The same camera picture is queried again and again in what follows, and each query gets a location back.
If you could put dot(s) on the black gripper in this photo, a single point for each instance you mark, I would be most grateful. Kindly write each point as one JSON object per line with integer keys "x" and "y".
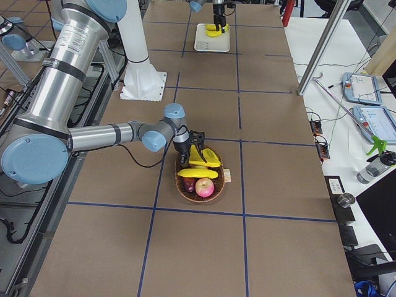
{"x": 218, "y": 12}
{"x": 181, "y": 147}

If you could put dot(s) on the yellow banana with dark tip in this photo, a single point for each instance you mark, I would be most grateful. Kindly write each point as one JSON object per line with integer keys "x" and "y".
{"x": 210, "y": 27}

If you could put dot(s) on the greenish yellow banana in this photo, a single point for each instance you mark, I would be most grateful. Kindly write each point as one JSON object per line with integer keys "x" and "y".
{"x": 217, "y": 33}

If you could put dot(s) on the large yellow banana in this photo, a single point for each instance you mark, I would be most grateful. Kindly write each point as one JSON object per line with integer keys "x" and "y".
{"x": 212, "y": 159}

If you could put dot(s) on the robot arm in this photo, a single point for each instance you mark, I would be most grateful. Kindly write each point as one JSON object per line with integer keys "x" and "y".
{"x": 40, "y": 141}
{"x": 218, "y": 7}

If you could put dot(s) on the brown wicker basket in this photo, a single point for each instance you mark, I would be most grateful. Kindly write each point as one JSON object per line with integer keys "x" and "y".
{"x": 218, "y": 182}

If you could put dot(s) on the outer yellow banana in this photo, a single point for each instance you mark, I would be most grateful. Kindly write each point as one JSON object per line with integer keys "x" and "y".
{"x": 197, "y": 173}

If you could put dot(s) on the white bear-print tray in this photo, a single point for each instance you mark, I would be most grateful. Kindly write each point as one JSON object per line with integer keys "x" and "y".
{"x": 204, "y": 43}

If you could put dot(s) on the dark red apple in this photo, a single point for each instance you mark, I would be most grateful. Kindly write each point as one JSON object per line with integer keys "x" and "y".
{"x": 189, "y": 184}

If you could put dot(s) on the paper price tag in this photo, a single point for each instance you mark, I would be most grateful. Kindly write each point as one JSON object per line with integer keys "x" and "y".
{"x": 227, "y": 175}

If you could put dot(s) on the red fire extinguisher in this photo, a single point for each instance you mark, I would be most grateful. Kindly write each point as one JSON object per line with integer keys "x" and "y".
{"x": 289, "y": 6}

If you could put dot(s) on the teach pendant tablet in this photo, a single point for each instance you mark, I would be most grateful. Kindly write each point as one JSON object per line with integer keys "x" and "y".
{"x": 361, "y": 89}
{"x": 378, "y": 120}

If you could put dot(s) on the metal cup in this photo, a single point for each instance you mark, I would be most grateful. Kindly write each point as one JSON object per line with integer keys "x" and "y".
{"x": 345, "y": 200}

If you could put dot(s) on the green-top spray bottle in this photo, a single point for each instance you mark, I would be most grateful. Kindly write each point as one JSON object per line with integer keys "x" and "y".
{"x": 377, "y": 164}

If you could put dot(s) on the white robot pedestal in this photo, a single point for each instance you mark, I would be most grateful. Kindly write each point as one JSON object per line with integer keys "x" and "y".
{"x": 141, "y": 80}

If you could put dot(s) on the aluminium frame post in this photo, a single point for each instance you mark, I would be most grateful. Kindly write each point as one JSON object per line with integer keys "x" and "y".
{"x": 333, "y": 22}

